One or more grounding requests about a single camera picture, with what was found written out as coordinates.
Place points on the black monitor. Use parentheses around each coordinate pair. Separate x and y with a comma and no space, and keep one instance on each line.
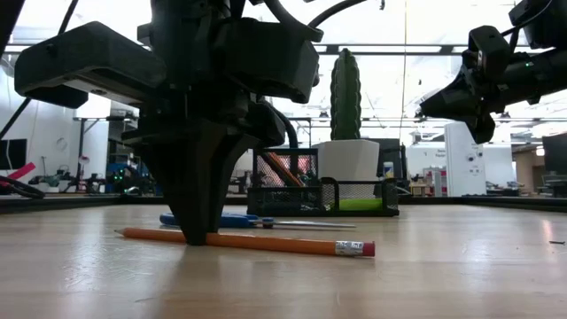
(12,154)
(556,153)

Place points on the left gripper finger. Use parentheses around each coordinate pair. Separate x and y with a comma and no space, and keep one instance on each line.
(190,186)
(227,177)

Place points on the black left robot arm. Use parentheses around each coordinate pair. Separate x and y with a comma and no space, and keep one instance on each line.
(6,17)

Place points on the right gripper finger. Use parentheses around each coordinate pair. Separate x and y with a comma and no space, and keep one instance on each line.
(460,111)
(465,91)

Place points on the white pillar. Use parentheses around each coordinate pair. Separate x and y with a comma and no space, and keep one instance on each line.
(463,164)

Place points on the small bottle yellow label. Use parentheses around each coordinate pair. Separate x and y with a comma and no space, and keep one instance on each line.
(388,173)

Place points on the black mesh desk organizer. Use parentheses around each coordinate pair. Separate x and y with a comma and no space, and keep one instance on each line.
(274,206)

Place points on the orange pencil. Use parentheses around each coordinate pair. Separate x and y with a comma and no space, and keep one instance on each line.
(283,168)
(274,243)

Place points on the green sticky note pad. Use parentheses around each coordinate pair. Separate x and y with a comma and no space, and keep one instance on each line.
(361,204)

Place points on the green cactus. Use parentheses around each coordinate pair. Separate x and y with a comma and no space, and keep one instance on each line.
(345,93)

